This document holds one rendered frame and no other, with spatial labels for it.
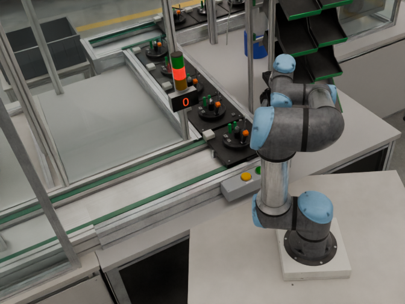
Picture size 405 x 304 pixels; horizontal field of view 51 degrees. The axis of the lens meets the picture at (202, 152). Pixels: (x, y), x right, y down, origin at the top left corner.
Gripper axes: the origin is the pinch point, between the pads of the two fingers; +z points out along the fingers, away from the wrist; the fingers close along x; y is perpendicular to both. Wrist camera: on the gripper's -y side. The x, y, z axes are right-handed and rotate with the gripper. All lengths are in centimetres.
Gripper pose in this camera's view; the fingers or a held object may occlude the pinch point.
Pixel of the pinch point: (269, 105)
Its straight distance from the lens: 184.7
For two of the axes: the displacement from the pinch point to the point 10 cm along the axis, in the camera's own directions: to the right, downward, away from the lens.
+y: 1.5, 9.1, -3.8
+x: 9.9, -1.4, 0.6
